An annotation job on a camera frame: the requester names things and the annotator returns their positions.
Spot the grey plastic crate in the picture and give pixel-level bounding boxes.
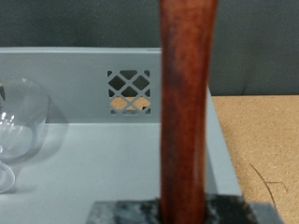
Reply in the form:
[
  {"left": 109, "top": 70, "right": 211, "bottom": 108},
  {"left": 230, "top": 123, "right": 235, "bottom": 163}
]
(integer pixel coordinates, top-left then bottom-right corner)
[{"left": 0, "top": 46, "right": 243, "bottom": 224}]

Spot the clear wine glass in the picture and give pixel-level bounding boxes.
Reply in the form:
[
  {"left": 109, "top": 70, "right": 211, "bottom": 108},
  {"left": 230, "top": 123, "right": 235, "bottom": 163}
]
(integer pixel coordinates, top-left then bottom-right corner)
[{"left": 0, "top": 77, "right": 50, "bottom": 194}]

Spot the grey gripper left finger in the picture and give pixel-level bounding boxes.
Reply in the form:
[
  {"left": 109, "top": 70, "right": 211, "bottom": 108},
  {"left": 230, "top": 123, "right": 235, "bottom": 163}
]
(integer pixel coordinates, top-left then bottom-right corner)
[{"left": 85, "top": 200, "right": 163, "bottom": 224}]

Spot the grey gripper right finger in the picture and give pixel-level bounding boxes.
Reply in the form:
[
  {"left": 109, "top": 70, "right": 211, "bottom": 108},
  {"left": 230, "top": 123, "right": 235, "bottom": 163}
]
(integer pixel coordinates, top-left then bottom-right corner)
[{"left": 204, "top": 193, "right": 285, "bottom": 224}]

